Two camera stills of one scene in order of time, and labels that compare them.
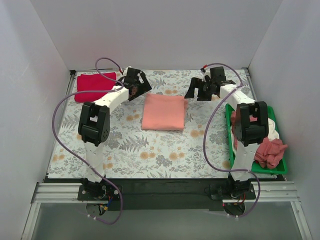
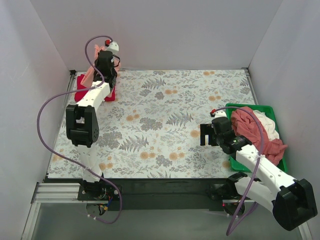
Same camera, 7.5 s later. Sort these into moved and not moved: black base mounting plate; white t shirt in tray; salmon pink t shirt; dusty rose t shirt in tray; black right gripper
Moved: black right gripper; salmon pink t shirt
Not moved: black base mounting plate; white t shirt in tray; dusty rose t shirt in tray
